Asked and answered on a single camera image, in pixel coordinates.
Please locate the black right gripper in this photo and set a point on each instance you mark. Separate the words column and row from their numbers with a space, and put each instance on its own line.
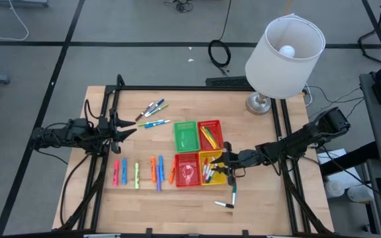
column 246, row 158

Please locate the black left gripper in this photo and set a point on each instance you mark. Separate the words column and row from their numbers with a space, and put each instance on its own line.
column 106, row 132

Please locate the pink capped white marker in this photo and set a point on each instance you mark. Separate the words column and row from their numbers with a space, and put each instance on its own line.
column 208, row 170

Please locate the yellow plastic basket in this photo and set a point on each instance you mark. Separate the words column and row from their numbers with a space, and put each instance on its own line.
column 218, row 180

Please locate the red capped white marker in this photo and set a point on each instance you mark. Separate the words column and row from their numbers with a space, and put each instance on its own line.
column 205, row 163

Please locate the green capped white marker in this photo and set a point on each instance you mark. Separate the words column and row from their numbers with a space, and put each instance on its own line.
column 233, row 195
column 209, row 178

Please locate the thin orange marker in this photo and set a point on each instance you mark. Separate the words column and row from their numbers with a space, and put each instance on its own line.
column 210, row 139

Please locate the thin green marker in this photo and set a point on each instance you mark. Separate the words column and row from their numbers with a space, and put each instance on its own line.
column 151, row 123
column 213, row 135
column 159, row 110

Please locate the thin yellow marker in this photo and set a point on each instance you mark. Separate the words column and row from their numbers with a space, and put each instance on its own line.
column 207, row 137

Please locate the red plastic basket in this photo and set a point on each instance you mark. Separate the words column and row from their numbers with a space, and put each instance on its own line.
column 218, row 125
column 188, row 158

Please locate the black capped white marker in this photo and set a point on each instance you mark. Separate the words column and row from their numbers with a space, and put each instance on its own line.
column 224, row 204

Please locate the blue highlighter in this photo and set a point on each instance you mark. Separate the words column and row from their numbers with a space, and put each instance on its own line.
column 161, row 165
column 124, row 171

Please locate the light green highlighter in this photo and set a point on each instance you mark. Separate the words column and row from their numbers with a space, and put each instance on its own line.
column 137, row 175

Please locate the orange highlighter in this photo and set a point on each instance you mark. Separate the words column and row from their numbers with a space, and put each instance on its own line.
column 172, row 172
column 153, row 169

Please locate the purple highlighter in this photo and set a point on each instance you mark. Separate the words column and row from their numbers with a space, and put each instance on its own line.
column 158, row 183

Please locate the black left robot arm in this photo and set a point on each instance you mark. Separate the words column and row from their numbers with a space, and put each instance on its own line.
column 68, row 134

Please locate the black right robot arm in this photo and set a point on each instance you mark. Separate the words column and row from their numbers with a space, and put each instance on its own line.
column 303, row 135

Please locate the thin blue marker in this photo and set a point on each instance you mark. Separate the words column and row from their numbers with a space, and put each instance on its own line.
column 159, row 124
column 154, row 107

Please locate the pink highlighter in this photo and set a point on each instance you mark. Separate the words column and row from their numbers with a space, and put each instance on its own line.
column 116, row 172

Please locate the green plastic basket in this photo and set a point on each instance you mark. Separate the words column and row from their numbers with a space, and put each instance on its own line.
column 186, row 136

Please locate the black power strip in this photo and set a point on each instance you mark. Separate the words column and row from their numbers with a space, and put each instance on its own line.
column 228, row 81

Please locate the white shade table lamp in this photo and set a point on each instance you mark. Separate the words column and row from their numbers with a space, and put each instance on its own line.
column 283, row 66

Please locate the small black bracket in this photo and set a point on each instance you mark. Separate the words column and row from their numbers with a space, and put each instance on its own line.
column 243, row 233
column 149, row 231

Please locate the black aluminium table frame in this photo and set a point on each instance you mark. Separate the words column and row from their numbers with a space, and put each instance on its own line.
column 194, row 88

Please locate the silver metal bracket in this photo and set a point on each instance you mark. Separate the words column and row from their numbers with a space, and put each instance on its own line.
column 101, row 236

